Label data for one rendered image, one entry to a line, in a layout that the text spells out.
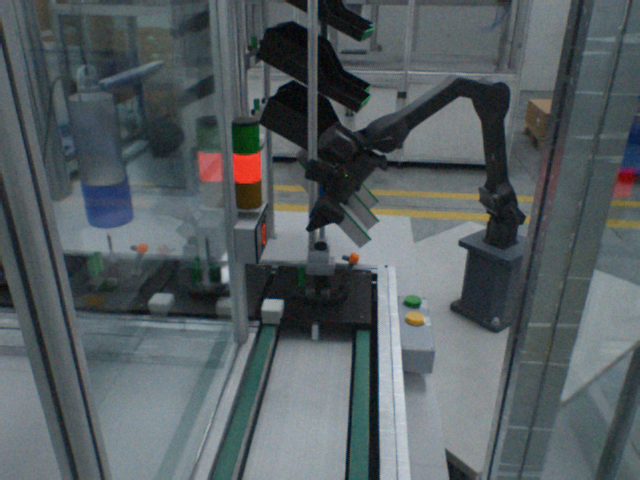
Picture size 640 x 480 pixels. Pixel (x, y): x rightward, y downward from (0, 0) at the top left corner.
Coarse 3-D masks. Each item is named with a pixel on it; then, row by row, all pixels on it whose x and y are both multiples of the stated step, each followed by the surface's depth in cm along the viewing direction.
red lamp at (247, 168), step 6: (234, 156) 94; (240, 156) 93; (246, 156) 93; (252, 156) 94; (258, 156) 95; (234, 162) 95; (240, 162) 94; (246, 162) 94; (252, 162) 94; (258, 162) 95; (234, 168) 95; (240, 168) 94; (246, 168) 94; (252, 168) 95; (258, 168) 96; (234, 174) 96; (240, 174) 95; (246, 174) 95; (252, 174) 95; (258, 174) 96; (240, 180) 95; (246, 180) 95; (252, 180) 95; (258, 180) 97
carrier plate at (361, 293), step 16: (288, 272) 137; (352, 272) 137; (368, 272) 137; (272, 288) 130; (288, 288) 130; (352, 288) 130; (368, 288) 130; (288, 304) 123; (352, 304) 123; (368, 304) 123; (288, 320) 118; (304, 320) 118; (320, 320) 118; (336, 320) 118; (352, 320) 118; (368, 320) 118
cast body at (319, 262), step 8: (312, 248) 123; (320, 248) 122; (328, 248) 123; (312, 256) 122; (320, 256) 122; (328, 256) 122; (304, 264) 125; (312, 264) 123; (320, 264) 123; (328, 264) 123; (312, 272) 124; (320, 272) 124; (328, 272) 124
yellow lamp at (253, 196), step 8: (240, 184) 96; (248, 184) 96; (256, 184) 96; (240, 192) 96; (248, 192) 96; (256, 192) 97; (240, 200) 97; (248, 200) 97; (256, 200) 98; (248, 208) 97
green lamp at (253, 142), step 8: (232, 128) 92; (240, 128) 91; (248, 128) 91; (256, 128) 93; (232, 136) 93; (240, 136) 92; (248, 136) 92; (256, 136) 93; (232, 144) 94; (240, 144) 92; (248, 144) 93; (256, 144) 94; (240, 152) 93; (248, 152) 93; (256, 152) 94
